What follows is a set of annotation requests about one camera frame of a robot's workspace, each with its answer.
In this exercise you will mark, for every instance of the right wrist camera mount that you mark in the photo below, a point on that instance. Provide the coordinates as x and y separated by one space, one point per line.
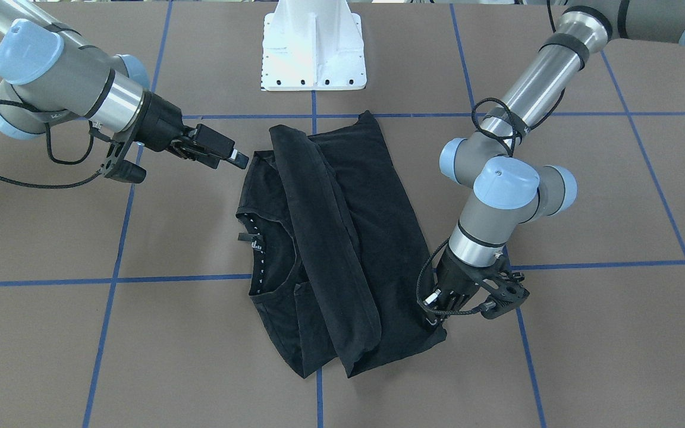
117 168

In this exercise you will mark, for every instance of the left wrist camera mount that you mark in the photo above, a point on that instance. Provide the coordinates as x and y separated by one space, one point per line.
506 293

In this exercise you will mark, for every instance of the black graphic t-shirt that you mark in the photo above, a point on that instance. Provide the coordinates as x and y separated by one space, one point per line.
337 250

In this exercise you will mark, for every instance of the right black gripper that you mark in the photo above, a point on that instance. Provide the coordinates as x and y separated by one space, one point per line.
163 123

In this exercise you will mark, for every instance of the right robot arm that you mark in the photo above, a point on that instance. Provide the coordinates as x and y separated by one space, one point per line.
50 66

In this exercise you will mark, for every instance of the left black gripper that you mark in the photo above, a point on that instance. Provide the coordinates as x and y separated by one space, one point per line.
453 274

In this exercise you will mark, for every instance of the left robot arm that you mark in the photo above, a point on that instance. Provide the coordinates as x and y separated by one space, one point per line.
505 191

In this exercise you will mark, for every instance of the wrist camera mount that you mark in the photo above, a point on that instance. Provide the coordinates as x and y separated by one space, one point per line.
117 168
506 293

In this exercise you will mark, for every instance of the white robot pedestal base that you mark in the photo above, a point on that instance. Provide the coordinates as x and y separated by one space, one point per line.
313 45

